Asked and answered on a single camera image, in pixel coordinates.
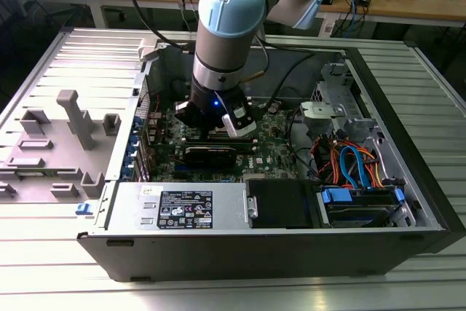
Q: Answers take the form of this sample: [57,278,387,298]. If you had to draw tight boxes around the black graphics card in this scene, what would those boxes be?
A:
[181,145,238,170]

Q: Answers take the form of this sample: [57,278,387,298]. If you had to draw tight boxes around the black rating label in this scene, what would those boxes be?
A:
[157,189,214,231]

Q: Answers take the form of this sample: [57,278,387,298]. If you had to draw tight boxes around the grey parts rack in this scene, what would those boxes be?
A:
[0,88,123,202]

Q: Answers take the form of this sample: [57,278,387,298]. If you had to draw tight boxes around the tan curved tube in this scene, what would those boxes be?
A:
[242,70,264,84]

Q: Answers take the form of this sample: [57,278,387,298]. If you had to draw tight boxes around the hard disk blue carrier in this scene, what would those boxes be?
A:
[320,185,407,228]

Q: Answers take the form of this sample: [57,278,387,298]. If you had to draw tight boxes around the orange power wires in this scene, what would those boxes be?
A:
[315,135,385,190]

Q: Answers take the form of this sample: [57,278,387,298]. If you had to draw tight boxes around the red black twisted wire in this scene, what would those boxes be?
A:
[147,92,162,114]

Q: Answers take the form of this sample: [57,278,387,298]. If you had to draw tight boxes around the black RAM slot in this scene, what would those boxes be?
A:
[183,135,258,147]

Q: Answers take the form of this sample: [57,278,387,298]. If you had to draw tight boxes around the black drive bay cover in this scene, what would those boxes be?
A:
[245,178,323,230]

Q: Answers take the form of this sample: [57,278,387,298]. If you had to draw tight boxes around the thick black camera cable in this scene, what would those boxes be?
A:
[267,54,317,109]

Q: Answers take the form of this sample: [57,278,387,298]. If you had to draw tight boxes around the silver metal drive cage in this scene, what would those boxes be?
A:
[298,61,390,137]

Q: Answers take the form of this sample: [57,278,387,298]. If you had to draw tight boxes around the black internal cable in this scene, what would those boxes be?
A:
[287,106,314,181]

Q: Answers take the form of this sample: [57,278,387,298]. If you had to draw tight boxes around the black open PC case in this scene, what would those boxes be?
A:
[76,36,466,283]

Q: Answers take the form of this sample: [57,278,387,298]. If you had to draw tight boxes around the blue flat wire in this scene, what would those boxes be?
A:
[339,146,369,190]

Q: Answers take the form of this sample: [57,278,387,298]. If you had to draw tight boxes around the silver power supply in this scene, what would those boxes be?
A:
[105,181,252,232]

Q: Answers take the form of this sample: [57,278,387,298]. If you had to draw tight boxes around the green motherboard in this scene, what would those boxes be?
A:
[145,99,303,184]

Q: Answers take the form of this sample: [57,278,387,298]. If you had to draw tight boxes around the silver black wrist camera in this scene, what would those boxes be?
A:
[214,89,258,140]

